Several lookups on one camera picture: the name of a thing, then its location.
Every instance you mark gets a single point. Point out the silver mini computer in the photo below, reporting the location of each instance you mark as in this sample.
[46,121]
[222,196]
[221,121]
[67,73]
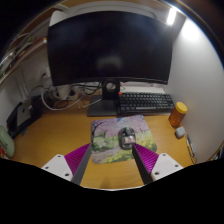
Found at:
[24,113]

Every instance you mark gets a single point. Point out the orange bottle with yellow cap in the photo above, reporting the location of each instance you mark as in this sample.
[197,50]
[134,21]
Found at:
[177,116]

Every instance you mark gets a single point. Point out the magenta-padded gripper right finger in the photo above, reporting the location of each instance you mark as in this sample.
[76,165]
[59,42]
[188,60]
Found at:
[165,164]

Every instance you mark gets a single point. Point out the white power strip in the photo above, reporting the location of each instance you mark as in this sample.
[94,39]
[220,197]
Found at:
[66,94]

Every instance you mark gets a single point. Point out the black desktop stand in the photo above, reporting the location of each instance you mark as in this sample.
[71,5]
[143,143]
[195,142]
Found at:
[15,128]

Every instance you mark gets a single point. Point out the bright lamp bar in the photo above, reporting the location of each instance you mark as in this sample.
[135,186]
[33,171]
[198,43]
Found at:
[171,16]

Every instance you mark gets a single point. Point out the dark pen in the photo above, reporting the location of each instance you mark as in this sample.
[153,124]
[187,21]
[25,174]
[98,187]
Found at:
[191,148]

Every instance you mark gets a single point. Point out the cherry blossom print mouse pad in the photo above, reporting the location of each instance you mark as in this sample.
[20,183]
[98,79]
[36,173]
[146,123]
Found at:
[106,140]

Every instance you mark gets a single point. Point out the small grey rounded case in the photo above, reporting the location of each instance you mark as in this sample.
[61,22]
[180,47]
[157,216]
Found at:
[180,132]

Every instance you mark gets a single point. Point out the black computer monitor with stand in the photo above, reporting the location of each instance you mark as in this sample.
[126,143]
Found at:
[110,46]

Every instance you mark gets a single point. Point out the black computer keyboard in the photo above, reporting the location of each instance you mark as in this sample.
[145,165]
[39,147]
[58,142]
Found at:
[146,102]

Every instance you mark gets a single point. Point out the transparent grey computer mouse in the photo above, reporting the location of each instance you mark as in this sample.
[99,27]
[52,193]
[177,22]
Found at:
[127,138]

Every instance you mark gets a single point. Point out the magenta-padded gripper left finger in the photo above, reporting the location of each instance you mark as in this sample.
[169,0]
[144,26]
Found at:
[60,165]

